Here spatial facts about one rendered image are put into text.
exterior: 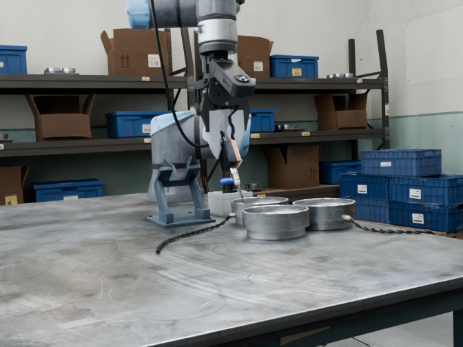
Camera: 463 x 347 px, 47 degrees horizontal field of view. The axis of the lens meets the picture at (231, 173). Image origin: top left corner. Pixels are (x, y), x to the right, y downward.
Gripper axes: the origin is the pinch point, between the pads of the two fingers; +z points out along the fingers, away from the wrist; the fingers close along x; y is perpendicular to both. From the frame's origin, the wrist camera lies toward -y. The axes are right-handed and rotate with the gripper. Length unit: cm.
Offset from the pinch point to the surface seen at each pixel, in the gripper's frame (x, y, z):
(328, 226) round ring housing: -8.3, -20.7, 12.5
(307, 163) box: -235, 346, 26
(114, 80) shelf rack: -49, 330, -52
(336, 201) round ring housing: -14.5, -14.1, 9.5
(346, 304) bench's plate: 11, -52, 13
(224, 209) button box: -0.9, 4.5, 11.6
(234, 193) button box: -3.2, 4.6, 8.6
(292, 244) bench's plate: 2.0, -26.5, 13.0
